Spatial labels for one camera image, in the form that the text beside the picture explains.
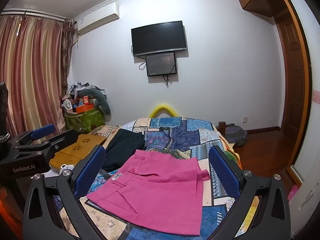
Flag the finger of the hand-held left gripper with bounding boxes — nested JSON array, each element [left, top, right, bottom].
[[15, 129, 79, 155], [11, 124, 56, 145]]

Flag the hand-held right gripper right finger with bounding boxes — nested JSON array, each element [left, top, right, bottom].
[[207, 145, 292, 240]]

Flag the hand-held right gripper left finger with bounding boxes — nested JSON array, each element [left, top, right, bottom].
[[22, 146, 106, 240]]

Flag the pink pants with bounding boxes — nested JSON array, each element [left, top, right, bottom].
[[86, 149, 210, 236]]

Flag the black pants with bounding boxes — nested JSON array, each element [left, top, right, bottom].
[[102, 129, 147, 173]]

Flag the wooden lap desk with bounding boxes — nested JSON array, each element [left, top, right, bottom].
[[49, 134, 107, 174]]

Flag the green storage box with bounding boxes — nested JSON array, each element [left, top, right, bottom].
[[64, 107, 105, 133]]

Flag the orange box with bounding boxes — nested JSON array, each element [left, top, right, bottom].
[[76, 104, 94, 114]]

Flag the grey backpack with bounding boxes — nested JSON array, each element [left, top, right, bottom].
[[217, 122, 248, 147]]

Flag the striped patterned cloth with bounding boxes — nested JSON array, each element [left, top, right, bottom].
[[90, 125, 121, 138]]

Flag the pile of household clutter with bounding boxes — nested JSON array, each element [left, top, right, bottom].
[[61, 81, 105, 113]]

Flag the grey plush toy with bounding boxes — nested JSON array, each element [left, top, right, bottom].
[[79, 88, 111, 115]]

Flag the blue patchwork blanket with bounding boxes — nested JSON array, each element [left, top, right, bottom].
[[54, 117, 260, 240]]

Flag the pink striped curtain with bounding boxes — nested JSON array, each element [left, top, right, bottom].
[[0, 15, 77, 138]]

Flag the pink perforated slipper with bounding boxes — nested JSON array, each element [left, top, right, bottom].
[[287, 185, 299, 202]]

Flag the yellow foam tube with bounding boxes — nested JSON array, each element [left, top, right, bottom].
[[149, 104, 178, 118]]

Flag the brown wooden door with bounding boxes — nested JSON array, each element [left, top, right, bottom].
[[271, 0, 312, 180]]

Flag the white air conditioner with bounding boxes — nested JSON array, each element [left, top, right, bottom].
[[74, 2, 120, 34]]

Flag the small black wall monitor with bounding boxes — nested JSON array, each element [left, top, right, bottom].
[[146, 52, 177, 77]]

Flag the black wall television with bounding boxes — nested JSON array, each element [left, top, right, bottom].
[[131, 21, 188, 57]]

